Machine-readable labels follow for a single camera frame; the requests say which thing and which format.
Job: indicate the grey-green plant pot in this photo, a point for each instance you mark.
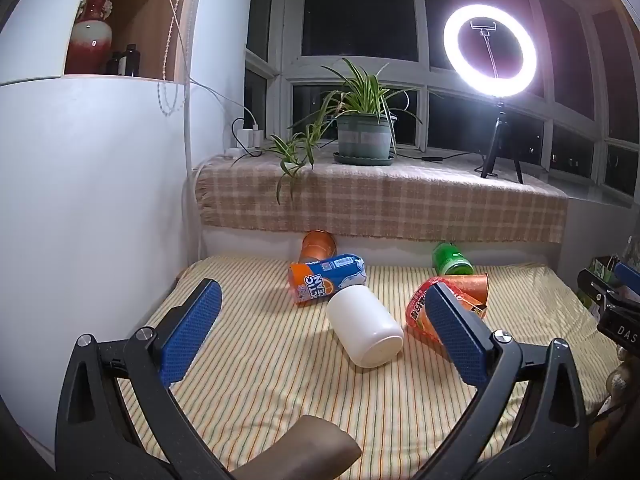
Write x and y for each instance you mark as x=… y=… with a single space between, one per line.
x=364 y=135

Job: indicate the white window frame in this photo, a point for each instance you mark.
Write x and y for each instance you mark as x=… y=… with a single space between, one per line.
x=425 y=75

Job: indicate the blue and orange drink can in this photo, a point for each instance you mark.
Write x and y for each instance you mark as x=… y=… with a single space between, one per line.
x=327 y=277

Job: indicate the red instant noodle cup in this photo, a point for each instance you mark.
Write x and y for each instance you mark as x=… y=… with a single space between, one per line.
x=419 y=312

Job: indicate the orange paper cup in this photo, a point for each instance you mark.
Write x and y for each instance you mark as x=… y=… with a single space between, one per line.
x=317 y=247

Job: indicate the dark bottle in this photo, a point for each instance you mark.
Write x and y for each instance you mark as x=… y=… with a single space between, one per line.
x=130 y=60
x=114 y=63

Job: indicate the white cup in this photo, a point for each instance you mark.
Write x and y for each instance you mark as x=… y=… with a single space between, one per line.
x=365 y=327

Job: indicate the striped bed sheet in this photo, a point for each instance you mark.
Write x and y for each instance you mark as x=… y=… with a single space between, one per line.
x=280 y=385

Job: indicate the phone holder clamp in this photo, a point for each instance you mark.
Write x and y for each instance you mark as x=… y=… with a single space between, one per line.
x=483 y=27

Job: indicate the dark green pot saucer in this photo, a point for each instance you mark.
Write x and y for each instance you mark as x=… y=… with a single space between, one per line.
x=363 y=159

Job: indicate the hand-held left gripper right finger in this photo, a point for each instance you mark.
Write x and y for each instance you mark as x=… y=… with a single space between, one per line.
x=457 y=335

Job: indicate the white charger plug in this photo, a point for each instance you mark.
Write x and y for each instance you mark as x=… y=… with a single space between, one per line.
x=243 y=136
x=257 y=135

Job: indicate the white power strip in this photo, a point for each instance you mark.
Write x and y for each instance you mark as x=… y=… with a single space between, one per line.
x=242 y=152

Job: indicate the brown padded armrest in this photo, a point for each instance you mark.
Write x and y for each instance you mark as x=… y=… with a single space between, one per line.
x=310 y=452

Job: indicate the checked beige cloth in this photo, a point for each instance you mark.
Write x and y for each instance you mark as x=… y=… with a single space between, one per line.
x=380 y=200

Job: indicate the red and white vase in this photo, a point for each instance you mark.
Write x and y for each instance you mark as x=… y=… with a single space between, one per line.
x=90 y=35

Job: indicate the copper metal cup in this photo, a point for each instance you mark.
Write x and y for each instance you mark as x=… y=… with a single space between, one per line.
x=470 y=287

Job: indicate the person's right hand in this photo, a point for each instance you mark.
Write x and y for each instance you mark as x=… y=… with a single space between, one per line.
x=619 y=382

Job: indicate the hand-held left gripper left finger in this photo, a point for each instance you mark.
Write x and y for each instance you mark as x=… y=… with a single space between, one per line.
x=192 y=330

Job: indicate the black tripod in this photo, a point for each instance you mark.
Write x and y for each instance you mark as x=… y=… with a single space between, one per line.
x=497 y=135

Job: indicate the green spider plant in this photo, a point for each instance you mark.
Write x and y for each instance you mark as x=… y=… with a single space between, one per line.
x=357 y=92

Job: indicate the green carton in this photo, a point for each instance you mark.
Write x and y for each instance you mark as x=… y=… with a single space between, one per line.
x=600 y=267

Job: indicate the green drink can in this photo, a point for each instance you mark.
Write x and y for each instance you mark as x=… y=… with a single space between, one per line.
x=450 y=259

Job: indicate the white cabinet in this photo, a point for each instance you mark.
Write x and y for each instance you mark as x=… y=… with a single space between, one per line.
x=90 y=200

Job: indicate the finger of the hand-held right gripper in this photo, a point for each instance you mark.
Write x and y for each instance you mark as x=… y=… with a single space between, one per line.
x=628 y=274
x=597 y=287

